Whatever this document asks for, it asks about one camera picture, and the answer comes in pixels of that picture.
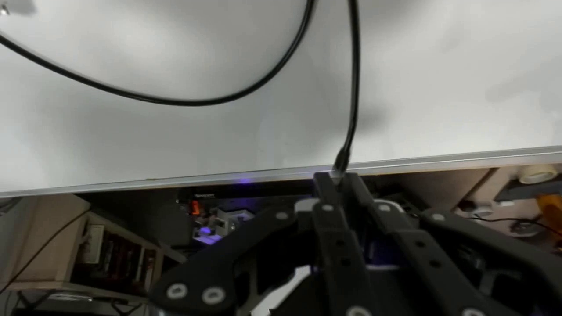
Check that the wooden shelf unit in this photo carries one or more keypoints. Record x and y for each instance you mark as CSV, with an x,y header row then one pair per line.
x,y
54,247

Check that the white board mat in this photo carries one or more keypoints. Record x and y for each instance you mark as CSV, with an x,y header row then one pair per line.
x,y
440,89

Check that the white tape roll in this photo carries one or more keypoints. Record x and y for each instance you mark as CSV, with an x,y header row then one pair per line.
x,y
539,175

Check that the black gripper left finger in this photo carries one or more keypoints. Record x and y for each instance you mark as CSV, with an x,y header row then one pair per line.
x,y
235,269

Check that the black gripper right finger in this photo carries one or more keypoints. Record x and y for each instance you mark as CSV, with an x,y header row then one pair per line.
x,y
463,252

